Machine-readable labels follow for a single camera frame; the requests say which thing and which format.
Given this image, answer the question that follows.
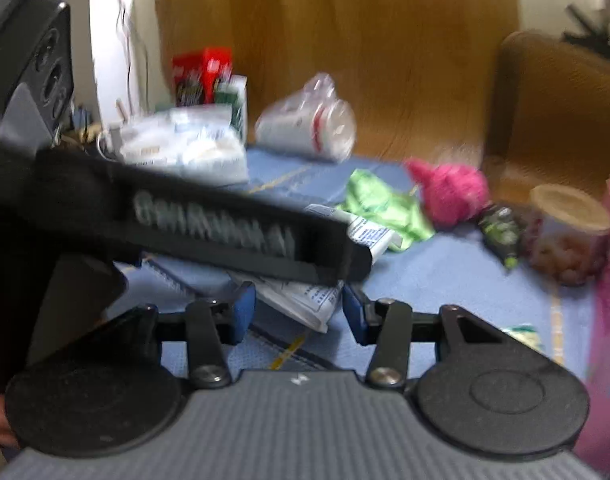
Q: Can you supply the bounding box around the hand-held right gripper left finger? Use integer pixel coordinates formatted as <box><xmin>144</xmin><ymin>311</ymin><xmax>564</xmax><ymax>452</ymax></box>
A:
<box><xmin>102</xmin><ymin>282</ymin><xmax>257</xmax><ymax>390</ymax></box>

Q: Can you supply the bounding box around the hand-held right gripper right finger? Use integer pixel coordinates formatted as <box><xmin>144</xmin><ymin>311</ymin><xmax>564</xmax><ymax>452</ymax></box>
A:
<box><xmin>342</xmin><ymin>285</ymin><xmax>553</xmax><ymax>390</ymax></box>

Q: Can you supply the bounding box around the white packet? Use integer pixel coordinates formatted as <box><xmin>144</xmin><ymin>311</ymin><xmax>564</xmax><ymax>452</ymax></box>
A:
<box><xmin>227</xmin><ymin>204</ymin><xmax>401</xmax><ymax>333</ymax></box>

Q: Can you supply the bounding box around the green cloth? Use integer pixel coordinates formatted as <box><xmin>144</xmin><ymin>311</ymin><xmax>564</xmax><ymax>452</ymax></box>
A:
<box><xmin>337</xmin><ymin>169</ymin><xmax>436</xmax><ymax>253</ymax></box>

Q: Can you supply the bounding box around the pink plush toy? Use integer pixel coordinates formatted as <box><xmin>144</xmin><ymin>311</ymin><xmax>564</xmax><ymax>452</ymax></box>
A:
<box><xmin>404</xmin><ymin>157</ymin><xmax>490</xmax><ymax>226</ymax></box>

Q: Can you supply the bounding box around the green snack packet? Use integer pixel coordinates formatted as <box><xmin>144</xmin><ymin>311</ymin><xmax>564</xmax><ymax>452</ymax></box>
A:
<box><xmin>480</xmin><ymin>205</ymin><xmax>528</xmax><ymax>268</ymax></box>

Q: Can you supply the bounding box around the white enamel mug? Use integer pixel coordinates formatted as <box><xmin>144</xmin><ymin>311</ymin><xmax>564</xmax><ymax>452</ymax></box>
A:
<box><xmin>96</xmin><ymin>125</ymin><xmax>126</xmax><ymax>162</ymax></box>

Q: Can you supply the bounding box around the blue checked tablecloth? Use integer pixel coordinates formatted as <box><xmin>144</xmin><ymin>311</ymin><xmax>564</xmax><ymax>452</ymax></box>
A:
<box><xmin>120</xmin><ymin>147</ymin><xmax>606</xmax><ymax>376</ymax></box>

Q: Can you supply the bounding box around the green white carton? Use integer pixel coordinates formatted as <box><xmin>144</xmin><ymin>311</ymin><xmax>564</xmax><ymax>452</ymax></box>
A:
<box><xmin>214</xmin><ymin>74</ymin><xmax>249</xmax><ymax>141</ymax></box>

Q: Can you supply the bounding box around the red snack tin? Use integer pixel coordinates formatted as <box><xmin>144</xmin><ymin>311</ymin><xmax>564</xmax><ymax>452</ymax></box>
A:
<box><xmin>172</xmin><ymin>47</ymin><xmax>233</xmax><ymax>108</ymax></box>

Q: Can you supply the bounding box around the bagged white paper cup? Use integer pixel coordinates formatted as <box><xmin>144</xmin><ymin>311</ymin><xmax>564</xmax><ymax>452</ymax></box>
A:
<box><xmin>255</xmin><ymin>74</ymin><xmax>358</xmax><ymax>163</ymax></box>

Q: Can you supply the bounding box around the pink snack cup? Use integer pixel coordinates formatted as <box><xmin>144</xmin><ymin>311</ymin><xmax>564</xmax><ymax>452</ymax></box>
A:
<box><xmin>527</xmin><ymin>184</ymin><xmax>610</xmax><ymax>287</ymax></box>

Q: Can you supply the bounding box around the wooden board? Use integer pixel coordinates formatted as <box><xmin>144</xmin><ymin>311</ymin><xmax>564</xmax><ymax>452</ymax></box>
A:
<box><xmin>155</xmin><ymin>0</ymin><xmax>520</xmax><ymax>171</ymax></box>

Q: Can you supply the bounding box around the brown chair back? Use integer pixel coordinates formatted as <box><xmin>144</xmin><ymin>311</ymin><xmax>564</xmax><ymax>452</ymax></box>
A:
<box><xmin>482</xmin><ymin>30</ymin><xmax>610</xmax><ymax>206</ymax></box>

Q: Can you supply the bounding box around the black tape cross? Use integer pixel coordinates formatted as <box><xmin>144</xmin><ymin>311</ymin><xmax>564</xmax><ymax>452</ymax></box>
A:
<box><xmin>562</xmin><ymin>4</ymin><xmax>610</xmax><ymax>56</ymax></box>

